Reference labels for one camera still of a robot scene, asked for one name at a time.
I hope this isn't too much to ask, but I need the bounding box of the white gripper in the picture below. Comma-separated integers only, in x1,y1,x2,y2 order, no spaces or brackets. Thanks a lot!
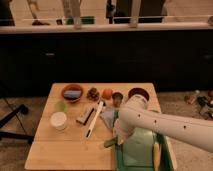
113,118,135,145

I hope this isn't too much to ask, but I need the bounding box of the green pepper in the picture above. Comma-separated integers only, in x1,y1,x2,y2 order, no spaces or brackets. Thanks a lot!
104,137,117,148

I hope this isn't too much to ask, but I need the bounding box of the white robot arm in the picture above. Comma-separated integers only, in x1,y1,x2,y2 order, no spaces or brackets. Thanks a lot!
114,94,213,153

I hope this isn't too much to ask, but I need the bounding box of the grey blue cloth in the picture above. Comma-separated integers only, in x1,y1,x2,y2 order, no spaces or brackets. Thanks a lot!
100,108,115,130

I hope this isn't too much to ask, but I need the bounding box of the green plastic tray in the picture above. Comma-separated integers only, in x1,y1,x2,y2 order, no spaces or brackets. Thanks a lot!
115,128,174,171

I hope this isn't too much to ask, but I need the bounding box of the small green cup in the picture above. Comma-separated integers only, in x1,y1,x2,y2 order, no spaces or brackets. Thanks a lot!
112,92,123,108

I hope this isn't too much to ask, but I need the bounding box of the yellow corn cob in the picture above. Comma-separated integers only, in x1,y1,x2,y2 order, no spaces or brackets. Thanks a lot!
153,142,161,171

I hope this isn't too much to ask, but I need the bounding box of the brown wooden block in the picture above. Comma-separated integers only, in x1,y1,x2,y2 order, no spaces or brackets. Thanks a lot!
76,107,95,125

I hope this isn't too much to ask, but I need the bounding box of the orange fruit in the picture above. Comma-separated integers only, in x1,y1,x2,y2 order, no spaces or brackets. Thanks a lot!
102,88,113,100

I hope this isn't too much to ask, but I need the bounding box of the dark red bowl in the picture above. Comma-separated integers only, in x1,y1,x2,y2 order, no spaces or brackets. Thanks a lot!
128,87,150,101

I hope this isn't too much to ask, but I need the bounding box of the wooden table board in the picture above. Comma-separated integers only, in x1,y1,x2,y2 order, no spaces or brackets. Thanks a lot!
25,83,161,171

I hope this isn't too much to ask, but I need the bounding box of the brown pine cone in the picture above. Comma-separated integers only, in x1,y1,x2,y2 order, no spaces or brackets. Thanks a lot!
87,87,100,101

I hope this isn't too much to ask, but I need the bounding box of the orange bowl with blue sponge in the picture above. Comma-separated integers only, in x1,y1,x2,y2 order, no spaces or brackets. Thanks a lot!
61,84,83,103

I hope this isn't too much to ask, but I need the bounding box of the white round container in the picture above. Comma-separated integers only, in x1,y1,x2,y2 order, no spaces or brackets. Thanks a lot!
50,112,67,130

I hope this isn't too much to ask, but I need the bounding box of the light green round lid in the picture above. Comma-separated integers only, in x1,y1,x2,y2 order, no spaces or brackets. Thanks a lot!
54,101,66,112

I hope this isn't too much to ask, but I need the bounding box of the clutter of bottles on floor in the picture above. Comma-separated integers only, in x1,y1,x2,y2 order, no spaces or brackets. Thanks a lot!
184,90,213,120

